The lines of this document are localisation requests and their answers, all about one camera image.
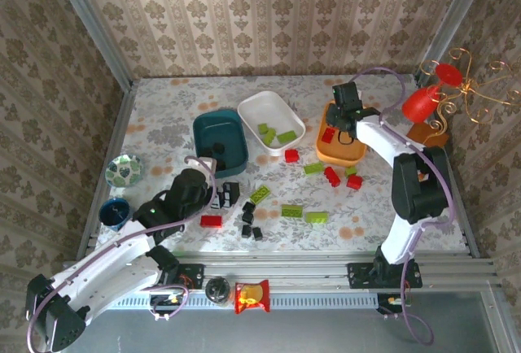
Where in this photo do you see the teal plastic container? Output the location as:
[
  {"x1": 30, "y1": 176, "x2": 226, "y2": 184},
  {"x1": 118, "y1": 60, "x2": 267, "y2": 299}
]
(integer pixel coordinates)
[{"x1": 191, "y1": 109, "x2": 249, "y2": 178}]

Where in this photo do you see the aluminium corner post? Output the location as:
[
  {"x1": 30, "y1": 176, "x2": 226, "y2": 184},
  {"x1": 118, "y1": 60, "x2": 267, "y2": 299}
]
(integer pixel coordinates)
[
  {"x1": 46, "y1": 0, "x2": 135, "y2": 92},
  {"x1": 422, "y1": 0, "x2": 496, "y2": 73}
]

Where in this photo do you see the aluminium left corner post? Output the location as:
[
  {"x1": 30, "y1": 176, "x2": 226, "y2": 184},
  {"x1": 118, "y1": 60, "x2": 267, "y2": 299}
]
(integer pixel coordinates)
[{"x1": 46, "y1": 0, "x2": 135, "y2": 92}]

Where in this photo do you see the gold wire stand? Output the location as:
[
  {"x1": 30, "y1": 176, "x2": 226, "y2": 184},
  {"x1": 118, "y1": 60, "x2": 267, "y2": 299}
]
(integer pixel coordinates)
[{"x1": 418, "y1": 46, "x2": 521, "y2": 138}]

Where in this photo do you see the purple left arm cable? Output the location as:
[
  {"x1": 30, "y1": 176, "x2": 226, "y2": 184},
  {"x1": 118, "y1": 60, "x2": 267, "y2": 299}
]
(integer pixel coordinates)
[{"x1": 26, "y1": 155, "x2": 217, "y2": 353}]

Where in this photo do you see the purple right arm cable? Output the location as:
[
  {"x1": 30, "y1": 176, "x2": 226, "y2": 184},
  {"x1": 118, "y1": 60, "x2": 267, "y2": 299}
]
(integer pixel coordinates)
[{"x1": 348, "y1": 66, "x2": 456, "y2": 348}]

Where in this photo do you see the red plastic goblet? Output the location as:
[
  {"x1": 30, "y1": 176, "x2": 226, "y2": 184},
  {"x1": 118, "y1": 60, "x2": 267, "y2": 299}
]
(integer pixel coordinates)
[{"x1": 401, "y1": 62, "x2": 465, "y2": 124}]

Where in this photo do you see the aluminium left side rail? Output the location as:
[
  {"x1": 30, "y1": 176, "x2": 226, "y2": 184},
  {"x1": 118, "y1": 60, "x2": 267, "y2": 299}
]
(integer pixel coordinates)
[{"x1": 77, "y1": 84, "x2": 138, "y2": 260}]

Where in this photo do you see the dark blue cup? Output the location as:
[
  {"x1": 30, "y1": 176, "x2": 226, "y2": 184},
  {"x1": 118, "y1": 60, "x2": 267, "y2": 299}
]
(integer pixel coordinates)
[{"x1": 99, "y1": 197, "x2": 131, "y2": 232}]

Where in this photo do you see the red snack bag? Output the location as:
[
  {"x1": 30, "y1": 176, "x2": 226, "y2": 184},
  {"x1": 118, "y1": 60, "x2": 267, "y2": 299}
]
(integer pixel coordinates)
[{"x1": 234, "y1": 279, "x2": 271, "y2": 314}]

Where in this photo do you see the white slotted cable duct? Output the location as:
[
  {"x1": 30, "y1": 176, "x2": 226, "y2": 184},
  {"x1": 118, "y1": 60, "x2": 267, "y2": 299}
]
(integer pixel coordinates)
[{"x1": 71, "y1": 290, "x2": 378, "y2": 310}]

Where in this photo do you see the green leaf pattern bowl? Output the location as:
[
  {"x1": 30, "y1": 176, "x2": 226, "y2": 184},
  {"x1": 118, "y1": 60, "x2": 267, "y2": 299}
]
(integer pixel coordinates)
[{"x1": 104, "y1": 154, "x2": 144, "y2": 188}]

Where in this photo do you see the aluminium right corner post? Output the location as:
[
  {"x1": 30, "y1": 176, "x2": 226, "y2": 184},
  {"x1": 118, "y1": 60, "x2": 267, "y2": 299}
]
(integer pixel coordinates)
[{"x1": 422, "y1": 0, "x2": 496, "y2": 73}]

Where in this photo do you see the white plastic container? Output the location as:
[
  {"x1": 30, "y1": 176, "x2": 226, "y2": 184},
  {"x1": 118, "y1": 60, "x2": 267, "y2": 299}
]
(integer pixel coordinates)
[{"x1": 237, "y1": 90, "x2": 307, "y2": 157}]

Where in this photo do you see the orange plastic container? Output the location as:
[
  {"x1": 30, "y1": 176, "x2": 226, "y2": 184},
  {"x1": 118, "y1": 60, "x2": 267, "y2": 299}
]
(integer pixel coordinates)
[{"x1": 315, "y1": 99, "x2": 370, "y2": 168}]

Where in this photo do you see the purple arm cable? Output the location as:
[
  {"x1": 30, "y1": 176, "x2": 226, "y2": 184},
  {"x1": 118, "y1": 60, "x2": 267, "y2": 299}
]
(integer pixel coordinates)
[
  {"x1": 26, "y1": 155, "x2": 217, "y2": 353},
  {"x1": 348, "y1": 66, "x2": 456, "y2": 348}
]

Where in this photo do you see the grey metal tray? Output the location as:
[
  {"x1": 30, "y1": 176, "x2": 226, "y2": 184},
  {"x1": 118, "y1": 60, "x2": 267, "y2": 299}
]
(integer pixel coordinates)
[{"x1": 38, "y1": 281, "x2": 521, "y2": 353}]

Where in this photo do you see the aluminium front rail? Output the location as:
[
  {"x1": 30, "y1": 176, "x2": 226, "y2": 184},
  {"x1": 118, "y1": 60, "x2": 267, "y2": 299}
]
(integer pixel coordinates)
[{"x1": 60, "y1": 250, "x2": 500, "y2": 289}]

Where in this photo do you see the brown wooden board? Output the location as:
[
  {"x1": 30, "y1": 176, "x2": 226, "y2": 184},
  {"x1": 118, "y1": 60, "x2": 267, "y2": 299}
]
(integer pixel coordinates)
[{"x1": 406, "y1": 123, "x2": 450, "y2": 150}]

